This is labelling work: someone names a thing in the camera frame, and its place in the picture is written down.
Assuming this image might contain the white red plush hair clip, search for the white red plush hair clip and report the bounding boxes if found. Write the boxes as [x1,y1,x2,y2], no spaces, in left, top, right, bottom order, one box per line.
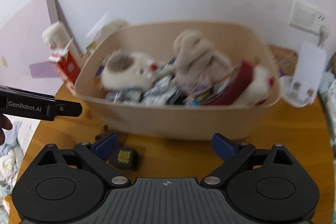
[210,60,277,107]

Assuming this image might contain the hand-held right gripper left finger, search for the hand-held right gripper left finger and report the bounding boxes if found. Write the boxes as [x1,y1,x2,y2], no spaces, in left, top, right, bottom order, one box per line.
[37,133,131,187]

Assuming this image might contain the black yellow small pouch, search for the black yellow small pouch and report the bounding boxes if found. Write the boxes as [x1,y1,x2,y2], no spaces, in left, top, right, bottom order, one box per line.
[108,147,140,171]

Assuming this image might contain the person's left hand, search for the person's left hand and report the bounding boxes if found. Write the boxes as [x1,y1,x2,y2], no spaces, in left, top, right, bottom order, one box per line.
[0,114,13,146]

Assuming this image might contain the wooden desk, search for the wooden desk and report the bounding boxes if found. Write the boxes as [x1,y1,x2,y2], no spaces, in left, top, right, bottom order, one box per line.
[21,46,332,182]

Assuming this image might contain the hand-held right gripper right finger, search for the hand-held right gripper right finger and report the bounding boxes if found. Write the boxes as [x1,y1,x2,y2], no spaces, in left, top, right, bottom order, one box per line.
[202,133,293,187]

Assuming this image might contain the white thermos bottle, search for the white thermos bottle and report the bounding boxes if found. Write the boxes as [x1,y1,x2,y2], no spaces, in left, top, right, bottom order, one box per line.
[42,22,72,50]

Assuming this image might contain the white tissue paper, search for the white tissue paper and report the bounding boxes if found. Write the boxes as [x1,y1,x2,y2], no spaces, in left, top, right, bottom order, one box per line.
[86,13,129,41]

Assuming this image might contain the white wall socket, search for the white wall socket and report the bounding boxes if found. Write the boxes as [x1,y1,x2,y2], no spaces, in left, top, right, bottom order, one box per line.
[314,10,330,36]

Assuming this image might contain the beige plastic basket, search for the beige plastic basket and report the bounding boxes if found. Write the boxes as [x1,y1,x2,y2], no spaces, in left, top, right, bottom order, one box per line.
[74,21,282,141]

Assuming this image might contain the large beige plush cloth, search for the large beige plush cloth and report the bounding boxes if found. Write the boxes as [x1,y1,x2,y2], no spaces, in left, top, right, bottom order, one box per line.
[172,30,232,91]

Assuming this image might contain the white printed bedding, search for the white printed bedding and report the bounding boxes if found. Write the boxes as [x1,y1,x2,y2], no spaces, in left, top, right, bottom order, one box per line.
[0,121,42,215]

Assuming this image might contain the red milk carton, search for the red milk carton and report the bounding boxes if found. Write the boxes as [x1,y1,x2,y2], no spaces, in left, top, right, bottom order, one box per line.
[49,42,82,83]

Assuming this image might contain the white plush cat toy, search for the white plush cat toy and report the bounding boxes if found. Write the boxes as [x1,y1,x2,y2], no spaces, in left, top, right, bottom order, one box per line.
[101,52,174,90]

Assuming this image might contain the white wall switch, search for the white wall switch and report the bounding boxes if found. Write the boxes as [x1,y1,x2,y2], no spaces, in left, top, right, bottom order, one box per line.
[289,0,320,31]

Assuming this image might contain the light blue striped blanket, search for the light blue striped blanket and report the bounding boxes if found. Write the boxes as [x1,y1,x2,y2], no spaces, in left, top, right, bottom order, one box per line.
[319,69,336,161]

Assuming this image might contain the blue white patterned tissue pack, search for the blue white patterned tissue pack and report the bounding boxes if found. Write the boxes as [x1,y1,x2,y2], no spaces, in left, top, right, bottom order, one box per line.
[142,76,182,105]
[105,90,143,103]

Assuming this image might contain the small yellow box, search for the small yellow box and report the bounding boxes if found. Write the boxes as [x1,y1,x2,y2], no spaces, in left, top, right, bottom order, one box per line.
[85,42,99,57]

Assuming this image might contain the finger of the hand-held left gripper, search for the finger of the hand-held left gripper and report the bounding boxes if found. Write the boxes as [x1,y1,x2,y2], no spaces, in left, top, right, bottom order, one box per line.
[56,100,83,117]

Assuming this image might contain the white phone stand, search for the white phone stand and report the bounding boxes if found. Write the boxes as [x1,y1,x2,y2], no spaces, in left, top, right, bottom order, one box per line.
[280,41,327,108]

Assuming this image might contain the lilac board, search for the lilac board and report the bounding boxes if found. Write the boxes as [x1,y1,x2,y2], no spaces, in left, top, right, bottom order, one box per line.
[0,0,82,94]

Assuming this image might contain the white plug with cable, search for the white plug with cable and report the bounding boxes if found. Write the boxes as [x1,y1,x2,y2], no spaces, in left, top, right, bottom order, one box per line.
[316,25,330,48]

